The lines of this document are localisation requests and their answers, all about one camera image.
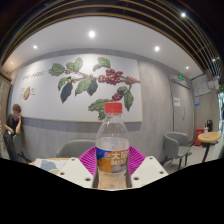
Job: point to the grey door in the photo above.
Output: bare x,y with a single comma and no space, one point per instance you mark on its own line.
182,116

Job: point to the round wooden side table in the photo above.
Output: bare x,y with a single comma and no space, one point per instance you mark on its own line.
209,136

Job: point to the person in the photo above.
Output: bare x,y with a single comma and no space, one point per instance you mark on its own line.
11,125

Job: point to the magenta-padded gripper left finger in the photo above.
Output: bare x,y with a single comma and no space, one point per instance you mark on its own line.
75,170

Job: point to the grey armchair with black legs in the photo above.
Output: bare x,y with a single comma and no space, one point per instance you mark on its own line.
173,145

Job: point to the wall notice board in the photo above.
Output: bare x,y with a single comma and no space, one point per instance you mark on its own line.
201,85

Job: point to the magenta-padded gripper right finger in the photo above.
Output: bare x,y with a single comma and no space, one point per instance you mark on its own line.
148,170

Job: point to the clear red-capped water bottle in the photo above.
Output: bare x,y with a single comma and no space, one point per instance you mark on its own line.
112,143

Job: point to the red bin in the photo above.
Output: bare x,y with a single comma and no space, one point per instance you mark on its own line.
199,136

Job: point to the coffee plant wall mural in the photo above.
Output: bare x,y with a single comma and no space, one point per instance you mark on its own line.
43,100

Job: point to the grey upholstered chair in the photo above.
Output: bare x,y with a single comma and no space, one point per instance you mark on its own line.
19,143
75,148

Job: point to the round ceiling lights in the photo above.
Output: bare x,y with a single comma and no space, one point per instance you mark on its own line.
91,34

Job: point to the green exit sign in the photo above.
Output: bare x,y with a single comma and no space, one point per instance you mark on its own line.
180,77

